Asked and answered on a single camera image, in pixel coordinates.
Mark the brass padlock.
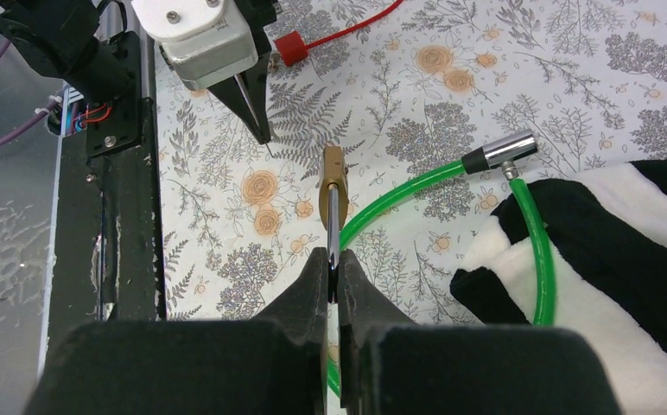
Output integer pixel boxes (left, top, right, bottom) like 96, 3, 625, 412
319, 145, 348, 303

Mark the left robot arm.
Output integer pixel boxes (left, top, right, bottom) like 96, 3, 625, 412
0, 1, 277, 145

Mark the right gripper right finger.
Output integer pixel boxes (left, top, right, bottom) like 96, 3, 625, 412
336, 251, 620, 414

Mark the black white striped cloth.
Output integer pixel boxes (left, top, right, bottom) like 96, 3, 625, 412
450, 160, 667, 414

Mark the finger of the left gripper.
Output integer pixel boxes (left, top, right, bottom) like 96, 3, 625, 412
208, 54, 271, 145

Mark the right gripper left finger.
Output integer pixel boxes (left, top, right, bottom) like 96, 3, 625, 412
24, 247, 328, 414

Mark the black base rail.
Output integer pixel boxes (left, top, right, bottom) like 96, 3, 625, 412
39, 31, 166, 364

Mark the green cable lock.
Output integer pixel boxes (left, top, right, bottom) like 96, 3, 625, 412
326, 129, 558, 399

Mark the red cable lock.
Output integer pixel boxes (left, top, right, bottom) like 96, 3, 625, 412
273, 0, 403, 67

